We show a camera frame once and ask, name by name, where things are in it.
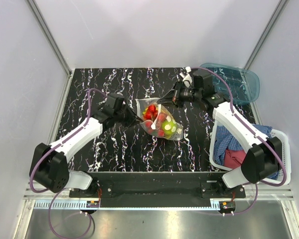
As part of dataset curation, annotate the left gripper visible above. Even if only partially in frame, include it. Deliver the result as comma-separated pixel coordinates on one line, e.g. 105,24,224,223
114,102,143,128

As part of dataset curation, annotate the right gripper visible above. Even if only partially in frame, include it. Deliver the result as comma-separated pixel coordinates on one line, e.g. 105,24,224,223
157,80,201,109

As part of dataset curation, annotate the fake lychee bunch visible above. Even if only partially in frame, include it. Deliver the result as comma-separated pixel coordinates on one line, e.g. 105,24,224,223
143,104,167,137

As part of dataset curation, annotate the clear polka dot zip bag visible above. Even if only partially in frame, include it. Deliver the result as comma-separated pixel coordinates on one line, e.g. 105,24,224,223
136,98,183,141

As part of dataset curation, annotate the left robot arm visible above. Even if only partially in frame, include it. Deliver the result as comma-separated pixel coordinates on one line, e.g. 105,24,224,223
29,93,143,197

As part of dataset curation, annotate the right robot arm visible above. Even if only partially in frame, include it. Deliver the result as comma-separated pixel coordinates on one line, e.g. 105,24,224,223
158,67,288,198

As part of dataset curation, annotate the fake green apple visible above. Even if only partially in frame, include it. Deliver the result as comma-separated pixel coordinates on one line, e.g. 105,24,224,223
161,119,177,138

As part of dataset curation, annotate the blue checkered cloth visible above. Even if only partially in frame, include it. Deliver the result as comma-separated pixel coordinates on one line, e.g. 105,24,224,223
213,124,282,180

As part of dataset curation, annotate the teal plastic container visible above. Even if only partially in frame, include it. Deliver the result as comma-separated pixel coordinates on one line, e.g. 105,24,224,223
201,63,260,105

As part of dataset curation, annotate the red cloth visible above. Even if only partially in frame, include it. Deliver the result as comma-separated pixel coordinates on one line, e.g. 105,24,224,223
224,149,246,169

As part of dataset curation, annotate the white laundry basket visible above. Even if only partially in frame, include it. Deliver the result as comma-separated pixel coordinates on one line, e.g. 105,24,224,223
209,121,292,185

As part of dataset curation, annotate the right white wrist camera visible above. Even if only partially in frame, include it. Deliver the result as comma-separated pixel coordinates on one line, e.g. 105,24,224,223
179,66,193,88

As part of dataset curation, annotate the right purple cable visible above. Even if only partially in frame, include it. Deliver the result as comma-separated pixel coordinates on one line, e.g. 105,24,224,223
189,67,287,216

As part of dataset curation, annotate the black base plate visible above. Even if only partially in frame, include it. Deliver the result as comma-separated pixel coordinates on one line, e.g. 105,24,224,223
69,172,246,210

